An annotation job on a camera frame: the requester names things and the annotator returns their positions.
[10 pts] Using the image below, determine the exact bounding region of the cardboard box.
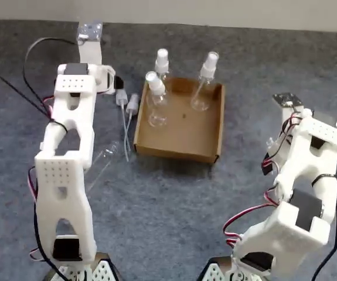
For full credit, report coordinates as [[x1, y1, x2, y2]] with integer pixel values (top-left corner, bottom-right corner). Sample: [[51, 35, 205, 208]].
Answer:
[[133, 76, 226, 165]]

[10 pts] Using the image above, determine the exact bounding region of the clear spray bottle with top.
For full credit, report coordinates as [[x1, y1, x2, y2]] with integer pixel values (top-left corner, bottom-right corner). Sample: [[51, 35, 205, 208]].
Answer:
[[145, 71, 169, 128], [155, 47, 171, 86], [189, 52, 220, 112]]

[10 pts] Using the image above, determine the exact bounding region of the white spray top with tube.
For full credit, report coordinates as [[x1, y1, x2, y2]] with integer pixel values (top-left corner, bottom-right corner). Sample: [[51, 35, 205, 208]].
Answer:
[[115, 88, 131, 162], [124, 92, 140, 153]]

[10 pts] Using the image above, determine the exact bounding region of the clear bottle without top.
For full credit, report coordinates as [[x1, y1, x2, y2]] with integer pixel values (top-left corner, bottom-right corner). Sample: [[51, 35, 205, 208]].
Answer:
[[84, 140, 121, 191]]

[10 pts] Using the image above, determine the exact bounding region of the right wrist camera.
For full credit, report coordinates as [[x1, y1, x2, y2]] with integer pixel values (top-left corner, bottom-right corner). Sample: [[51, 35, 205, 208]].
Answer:
[[273, 92, 305, 118]]

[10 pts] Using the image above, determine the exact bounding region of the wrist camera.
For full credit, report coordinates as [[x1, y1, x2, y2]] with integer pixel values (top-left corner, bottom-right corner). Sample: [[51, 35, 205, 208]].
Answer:
[[273, 92, 305, 118], [76, 20, 104, 64]]

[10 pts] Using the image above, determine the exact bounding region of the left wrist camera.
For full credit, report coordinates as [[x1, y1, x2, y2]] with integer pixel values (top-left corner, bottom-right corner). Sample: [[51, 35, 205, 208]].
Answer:
[[76, 20, 104, 64]]

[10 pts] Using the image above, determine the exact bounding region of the black cable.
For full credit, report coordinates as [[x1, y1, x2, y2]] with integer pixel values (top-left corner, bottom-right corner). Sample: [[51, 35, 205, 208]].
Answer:
[[23, 37, 80, 112], [0, 60, 54, 121], [311, 191, 337, 281]]

